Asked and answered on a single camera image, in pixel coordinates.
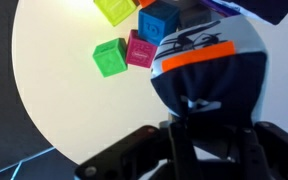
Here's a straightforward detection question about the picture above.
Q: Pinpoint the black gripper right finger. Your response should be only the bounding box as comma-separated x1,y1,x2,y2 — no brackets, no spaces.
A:
237,128,271,180

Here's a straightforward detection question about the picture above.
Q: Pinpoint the blue plastic cube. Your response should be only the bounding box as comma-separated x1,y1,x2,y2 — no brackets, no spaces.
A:
138,1,180,46

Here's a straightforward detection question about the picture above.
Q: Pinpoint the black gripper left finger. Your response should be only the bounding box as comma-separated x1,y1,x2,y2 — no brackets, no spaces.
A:
168,122,203,180

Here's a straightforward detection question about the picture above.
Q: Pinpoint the dark brown plastic cube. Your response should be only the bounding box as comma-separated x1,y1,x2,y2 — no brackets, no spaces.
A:
179,4,211,29

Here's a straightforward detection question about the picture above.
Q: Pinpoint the soft block with letter A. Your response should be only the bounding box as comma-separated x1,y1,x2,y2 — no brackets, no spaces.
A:
151,15,268,125

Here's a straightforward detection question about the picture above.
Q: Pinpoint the green plastic cube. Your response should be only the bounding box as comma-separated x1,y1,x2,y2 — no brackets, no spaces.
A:
92,38,128,77

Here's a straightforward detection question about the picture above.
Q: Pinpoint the pink plastic cube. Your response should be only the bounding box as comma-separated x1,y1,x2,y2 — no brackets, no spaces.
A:
126,29,157,68

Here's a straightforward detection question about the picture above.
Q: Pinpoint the yellow plastic cube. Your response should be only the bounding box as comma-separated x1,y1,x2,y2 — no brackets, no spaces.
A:
93,0,137,27

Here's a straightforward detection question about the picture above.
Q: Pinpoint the orange plastic cube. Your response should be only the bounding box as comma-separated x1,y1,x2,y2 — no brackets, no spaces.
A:
138,0,156,8

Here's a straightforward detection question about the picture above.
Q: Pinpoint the round white table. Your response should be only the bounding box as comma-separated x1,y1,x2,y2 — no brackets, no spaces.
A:
12,0,288,164

